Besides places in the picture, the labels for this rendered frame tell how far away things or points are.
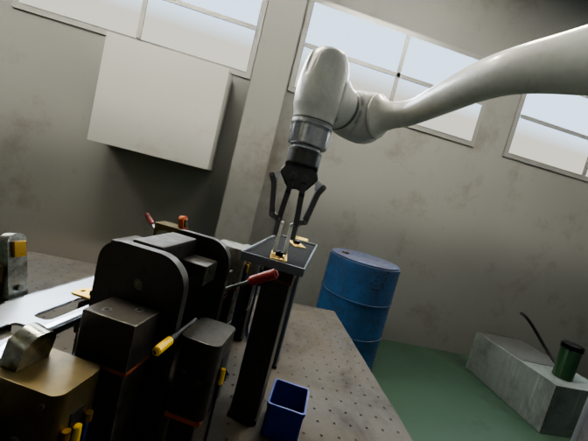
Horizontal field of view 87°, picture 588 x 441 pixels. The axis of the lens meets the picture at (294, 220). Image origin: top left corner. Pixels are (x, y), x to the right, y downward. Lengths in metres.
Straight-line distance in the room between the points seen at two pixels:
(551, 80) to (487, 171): 3.33
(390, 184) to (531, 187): 1.60
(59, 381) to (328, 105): 0.59
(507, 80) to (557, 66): 0.05
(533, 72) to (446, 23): 3.32
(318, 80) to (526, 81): 0.34
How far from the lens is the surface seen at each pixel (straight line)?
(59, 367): 0.44
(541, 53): 0.54
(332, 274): 2.55
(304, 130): 0.66
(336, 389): 1.19
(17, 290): 0.81
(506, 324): 4.41
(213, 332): 0.50
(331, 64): 0.69
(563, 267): 4.68
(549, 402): 3.30
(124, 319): 0.42
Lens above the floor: 1.31
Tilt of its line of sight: 5 degrees down
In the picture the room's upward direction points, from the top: 14 degrees clockwise
